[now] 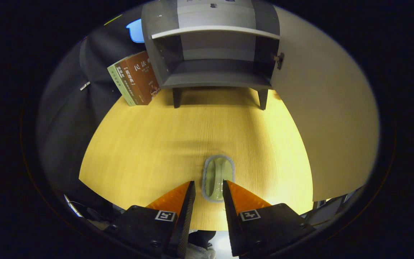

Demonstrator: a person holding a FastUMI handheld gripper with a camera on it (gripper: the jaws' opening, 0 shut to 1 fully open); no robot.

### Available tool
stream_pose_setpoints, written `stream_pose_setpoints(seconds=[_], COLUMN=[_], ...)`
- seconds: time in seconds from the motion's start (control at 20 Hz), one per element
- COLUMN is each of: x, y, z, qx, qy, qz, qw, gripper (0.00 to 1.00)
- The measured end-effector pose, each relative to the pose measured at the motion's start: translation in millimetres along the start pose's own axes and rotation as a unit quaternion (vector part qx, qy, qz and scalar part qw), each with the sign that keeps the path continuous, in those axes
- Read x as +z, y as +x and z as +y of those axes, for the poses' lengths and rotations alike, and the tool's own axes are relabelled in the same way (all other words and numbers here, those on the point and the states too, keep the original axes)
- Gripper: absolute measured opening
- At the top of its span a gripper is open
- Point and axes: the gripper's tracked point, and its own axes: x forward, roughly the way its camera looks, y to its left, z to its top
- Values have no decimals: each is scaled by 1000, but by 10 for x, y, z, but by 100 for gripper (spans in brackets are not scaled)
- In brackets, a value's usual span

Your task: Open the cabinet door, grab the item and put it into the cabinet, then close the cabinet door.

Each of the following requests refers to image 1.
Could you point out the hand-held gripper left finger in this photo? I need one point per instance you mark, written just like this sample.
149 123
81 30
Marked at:
185 223

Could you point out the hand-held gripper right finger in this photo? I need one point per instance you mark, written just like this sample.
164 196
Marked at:
230 223

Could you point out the beige cabinet door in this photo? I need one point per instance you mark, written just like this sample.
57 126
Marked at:
329 108

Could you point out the black backdrop cloth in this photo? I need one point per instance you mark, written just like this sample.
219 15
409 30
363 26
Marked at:
70 126

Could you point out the metal door hinge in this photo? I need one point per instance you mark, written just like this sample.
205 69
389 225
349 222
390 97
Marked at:
280 60

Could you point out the silver clip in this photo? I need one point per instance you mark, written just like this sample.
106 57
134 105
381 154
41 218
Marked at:
84 86

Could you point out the white cabinet shelf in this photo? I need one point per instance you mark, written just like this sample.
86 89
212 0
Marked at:
214 29

